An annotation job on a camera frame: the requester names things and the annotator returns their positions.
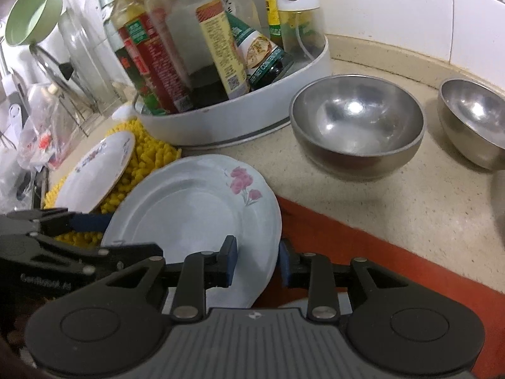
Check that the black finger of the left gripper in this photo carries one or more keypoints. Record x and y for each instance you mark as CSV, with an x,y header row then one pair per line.
x,y
37,259
52,222

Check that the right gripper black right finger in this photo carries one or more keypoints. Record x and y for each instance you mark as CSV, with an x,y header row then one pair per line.
x,y
387,320

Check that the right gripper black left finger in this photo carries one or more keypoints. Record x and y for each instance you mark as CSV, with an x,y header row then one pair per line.
x,y
115,324

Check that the small white floral plate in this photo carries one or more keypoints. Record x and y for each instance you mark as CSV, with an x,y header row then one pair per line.
x,y
95,175

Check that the large white floral plate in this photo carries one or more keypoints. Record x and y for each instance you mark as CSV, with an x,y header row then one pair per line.
x,y
191,205

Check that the steel bowl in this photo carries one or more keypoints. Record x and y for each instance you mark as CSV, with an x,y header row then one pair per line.
x,y
472,117
358,127

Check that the clear plastic bag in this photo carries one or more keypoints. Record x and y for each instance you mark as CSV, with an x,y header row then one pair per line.
x,y
36,133

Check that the yellow chenille mat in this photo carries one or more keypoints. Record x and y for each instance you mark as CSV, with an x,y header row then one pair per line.
x,y
149,155

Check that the glass pot lid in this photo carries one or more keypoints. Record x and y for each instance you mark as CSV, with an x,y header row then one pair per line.
x,y
67,59

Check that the red label oil bottle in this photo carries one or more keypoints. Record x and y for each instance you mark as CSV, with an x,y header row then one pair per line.
x,y
163,92

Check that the green capped glass bottle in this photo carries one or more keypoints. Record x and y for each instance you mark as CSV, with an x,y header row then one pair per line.
x,y
115,41

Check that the white round condiment tray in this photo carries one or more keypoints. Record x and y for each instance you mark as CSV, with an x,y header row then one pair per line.
x,y
235,121

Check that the dark soy sauce bottle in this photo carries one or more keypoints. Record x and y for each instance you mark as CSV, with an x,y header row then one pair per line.
x,y
198,36

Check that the green label sauce bottle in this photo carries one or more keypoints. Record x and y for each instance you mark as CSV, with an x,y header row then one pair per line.
x,y
265,61

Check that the yellow label tall bottle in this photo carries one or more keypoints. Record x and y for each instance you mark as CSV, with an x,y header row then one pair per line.
x,y
273,21

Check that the wire dish rack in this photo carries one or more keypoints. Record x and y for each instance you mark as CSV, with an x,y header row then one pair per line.
x,y
75,102

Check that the white handled oil dispenser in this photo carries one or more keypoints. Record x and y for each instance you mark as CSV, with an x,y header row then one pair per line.
x,y
302,28

